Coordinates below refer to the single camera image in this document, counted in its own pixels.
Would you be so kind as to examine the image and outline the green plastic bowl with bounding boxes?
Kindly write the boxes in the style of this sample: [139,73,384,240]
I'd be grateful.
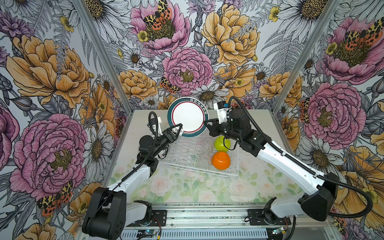
[214,136,231,152]

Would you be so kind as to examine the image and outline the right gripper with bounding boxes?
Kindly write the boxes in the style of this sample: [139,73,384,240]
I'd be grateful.
[203,118,242,142]

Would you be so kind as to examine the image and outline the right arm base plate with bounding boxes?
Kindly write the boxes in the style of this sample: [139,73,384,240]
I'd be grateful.
[245,209,291,226]

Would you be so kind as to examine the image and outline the white slotted cable duct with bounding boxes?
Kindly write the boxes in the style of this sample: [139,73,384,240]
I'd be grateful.
[118,228,269,240]

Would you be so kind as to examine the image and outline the aluminium front rail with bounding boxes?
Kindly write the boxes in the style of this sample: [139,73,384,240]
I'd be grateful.
[80,203,334,230]

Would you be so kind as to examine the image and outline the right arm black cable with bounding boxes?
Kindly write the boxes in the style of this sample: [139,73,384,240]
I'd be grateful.
[227,95,374,219]

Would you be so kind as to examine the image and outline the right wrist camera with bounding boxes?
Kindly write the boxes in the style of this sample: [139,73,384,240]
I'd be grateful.
[214,101,229,124]

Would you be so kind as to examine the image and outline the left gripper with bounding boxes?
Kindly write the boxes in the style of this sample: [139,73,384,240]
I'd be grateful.
[152,123,183,156]

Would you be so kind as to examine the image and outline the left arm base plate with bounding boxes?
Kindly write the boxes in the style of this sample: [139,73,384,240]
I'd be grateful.
[128,210,168,227]

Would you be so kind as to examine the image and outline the orange plastic bowl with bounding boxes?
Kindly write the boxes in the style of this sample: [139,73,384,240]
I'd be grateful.
[211,151,231,170]

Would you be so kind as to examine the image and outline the red green rimmed plate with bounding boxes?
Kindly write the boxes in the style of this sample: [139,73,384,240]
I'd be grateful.
[167,97,209,138]

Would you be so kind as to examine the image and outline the white wire dish rack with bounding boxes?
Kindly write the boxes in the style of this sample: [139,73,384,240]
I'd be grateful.
[160,132,240,177]

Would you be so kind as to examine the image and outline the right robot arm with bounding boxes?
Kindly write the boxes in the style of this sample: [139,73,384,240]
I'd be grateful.
[204,109,339,222]

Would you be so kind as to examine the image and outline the small green circuit board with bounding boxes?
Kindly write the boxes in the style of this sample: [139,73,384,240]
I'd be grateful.
[136,230,158,240]

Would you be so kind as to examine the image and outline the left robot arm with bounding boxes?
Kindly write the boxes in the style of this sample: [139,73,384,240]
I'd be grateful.
[82,122,183,240]

